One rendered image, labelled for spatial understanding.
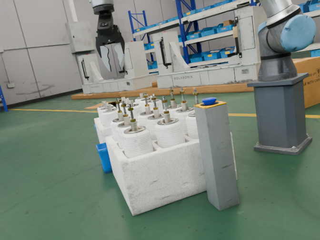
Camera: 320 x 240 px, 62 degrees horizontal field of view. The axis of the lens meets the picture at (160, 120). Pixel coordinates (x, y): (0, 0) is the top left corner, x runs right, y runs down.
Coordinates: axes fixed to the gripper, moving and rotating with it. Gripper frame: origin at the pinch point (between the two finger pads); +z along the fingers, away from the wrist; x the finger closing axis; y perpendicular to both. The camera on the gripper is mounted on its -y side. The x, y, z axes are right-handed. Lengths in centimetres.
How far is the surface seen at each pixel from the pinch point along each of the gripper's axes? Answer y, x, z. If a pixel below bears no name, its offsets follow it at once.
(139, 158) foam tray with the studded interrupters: -18.4, -4.0, 28.4
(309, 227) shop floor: -39, -44, 46
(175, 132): -11.7, -16.3, 23.9
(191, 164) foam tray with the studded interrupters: -13.6, -19.8, 35.3
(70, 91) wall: 624, 211, 38
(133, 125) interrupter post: -11.7, -3.5, 19.2
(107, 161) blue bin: 19.6, 14.9, 40.6
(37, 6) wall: 605, 233, -176
